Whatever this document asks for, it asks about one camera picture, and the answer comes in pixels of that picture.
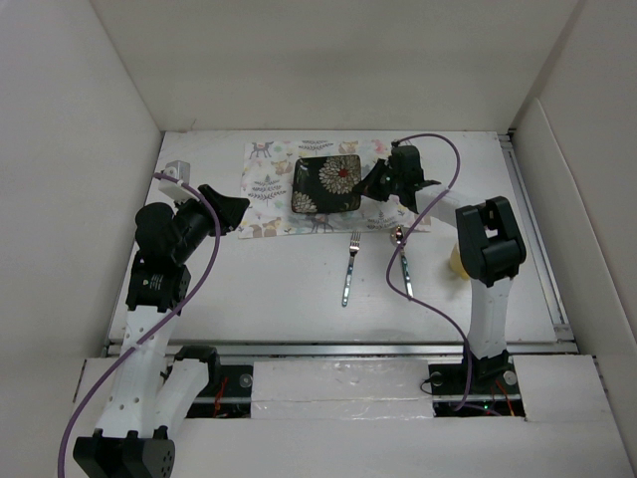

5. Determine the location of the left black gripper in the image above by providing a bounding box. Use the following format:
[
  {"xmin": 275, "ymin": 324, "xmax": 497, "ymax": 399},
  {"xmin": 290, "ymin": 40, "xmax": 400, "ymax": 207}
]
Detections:
[{"xmin": 171, "ymin": 184, "xmax": 248, "ymax": 264}]

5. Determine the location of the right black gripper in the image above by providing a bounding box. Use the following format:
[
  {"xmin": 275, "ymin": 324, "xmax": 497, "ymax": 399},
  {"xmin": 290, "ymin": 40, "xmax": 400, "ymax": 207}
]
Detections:
[{"xmin": 353, "ymin": 156, "xmax": 404, "ymax": 200}]

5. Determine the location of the floral animal print cloth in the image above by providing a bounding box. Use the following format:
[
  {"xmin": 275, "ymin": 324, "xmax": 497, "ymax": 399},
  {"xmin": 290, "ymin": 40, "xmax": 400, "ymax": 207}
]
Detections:
[{"xmin": 239, "ymin": 138, "xmax": 417, "ymax": 238}]

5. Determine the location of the black floral square plate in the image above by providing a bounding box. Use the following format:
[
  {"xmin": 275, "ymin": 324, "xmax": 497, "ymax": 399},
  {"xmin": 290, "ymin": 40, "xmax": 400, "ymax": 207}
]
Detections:
[{"xmin": 291, "ymin": 154, "xmax": 361, "ymax": 214}]

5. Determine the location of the silver spoon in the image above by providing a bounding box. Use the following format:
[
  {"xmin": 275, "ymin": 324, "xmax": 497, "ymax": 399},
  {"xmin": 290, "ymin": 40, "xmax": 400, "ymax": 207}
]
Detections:
[{"xmin": 390, "ymin": 225, "xmax": 414, "ymax": 299}]

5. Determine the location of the silver fork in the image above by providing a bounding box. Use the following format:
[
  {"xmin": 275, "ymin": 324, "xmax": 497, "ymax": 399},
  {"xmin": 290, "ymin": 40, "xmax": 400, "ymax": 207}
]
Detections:
[{"xmin": 341, "ymin": 231, "xmax": 361, "ymax": 307}]

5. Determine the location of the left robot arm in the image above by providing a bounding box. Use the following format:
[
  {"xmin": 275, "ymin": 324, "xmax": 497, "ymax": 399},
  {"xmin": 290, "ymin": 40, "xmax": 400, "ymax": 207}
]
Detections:
[{"xmin": 73, "ymin": 184, "xmax": 250, "ymax": 477}]

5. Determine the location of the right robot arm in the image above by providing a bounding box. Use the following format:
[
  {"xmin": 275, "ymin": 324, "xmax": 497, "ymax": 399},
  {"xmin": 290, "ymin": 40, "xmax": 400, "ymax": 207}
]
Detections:
[{"xmin": 353, "ymin": 145, "xmax": 527, "ymax": 392}]

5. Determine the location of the yellow mug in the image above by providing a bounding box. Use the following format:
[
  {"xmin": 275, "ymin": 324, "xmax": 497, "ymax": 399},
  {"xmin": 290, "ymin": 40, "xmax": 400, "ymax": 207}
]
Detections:
[{"xmin": 448, "ymin": 244, "xmax": 470, "ymax": 281}]

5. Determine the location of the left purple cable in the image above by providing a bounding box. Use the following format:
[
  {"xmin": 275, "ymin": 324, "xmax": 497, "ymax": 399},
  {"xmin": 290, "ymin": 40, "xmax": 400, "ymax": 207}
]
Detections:
[{"xmin": 58, "ymin": 171, "xmax": 223, "ymax": 478}]

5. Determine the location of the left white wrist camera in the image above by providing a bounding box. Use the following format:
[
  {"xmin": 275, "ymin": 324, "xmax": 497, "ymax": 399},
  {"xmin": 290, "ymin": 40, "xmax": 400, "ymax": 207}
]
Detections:
[{"xmin": 153, "ymin": 160, "xmax": 193, "ymax": 204}]

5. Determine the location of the aluminium front rail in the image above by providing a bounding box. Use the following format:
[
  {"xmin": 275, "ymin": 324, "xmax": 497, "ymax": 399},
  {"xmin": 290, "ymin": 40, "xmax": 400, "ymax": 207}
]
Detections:
[{"xmin": 100, "ymin": 341, "xmax": 580, "ymax": 358}]

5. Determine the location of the aluminium rail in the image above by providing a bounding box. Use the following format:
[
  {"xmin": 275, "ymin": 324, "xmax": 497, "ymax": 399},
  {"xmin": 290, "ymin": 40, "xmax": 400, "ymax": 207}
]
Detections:
[
  {"xmin": 498, "ymin": 134, "xmax": 575, "ymax": 343},
  {"xmin": 100, "ymin": 341, "xmax": 580, "ymax": 358}
]

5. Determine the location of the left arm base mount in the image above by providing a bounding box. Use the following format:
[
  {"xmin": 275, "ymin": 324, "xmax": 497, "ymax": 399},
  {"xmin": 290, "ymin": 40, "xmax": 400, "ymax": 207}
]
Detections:
[{"xmin": 160, "ymin": 346, "xmax": 254, "ymax": 419}]

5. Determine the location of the aluminium right side rail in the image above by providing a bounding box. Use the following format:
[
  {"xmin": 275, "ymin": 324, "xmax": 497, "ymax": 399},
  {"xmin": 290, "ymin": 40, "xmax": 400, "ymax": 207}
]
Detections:
[{"xmin": 498, "ymin": 134, "xmax": 575, "ymax": 343}]

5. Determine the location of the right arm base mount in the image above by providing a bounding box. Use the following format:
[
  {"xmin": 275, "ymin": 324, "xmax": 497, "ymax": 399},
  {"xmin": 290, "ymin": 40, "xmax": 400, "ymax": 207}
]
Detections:
[{"xmin": 420, "ymin": 351, "xmax": 526, "ymax": 418}]

